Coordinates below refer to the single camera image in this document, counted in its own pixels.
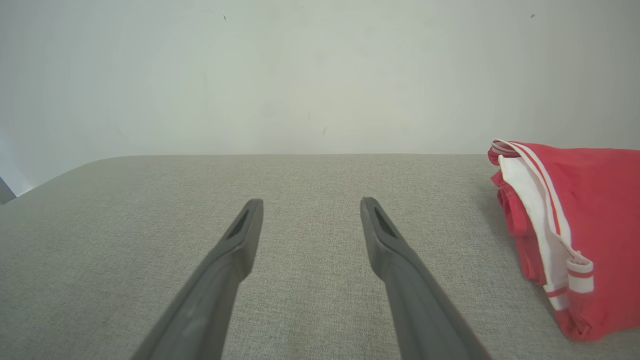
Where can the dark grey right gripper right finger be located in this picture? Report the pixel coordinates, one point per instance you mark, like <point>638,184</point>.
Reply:
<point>415,295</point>

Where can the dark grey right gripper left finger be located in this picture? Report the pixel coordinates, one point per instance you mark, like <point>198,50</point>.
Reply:
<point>215,290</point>

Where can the red shirt with white trim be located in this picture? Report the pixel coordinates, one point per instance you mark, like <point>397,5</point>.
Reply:
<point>517,215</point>

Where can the red shirt with white collar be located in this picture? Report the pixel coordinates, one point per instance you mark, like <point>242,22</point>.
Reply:
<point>605,210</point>

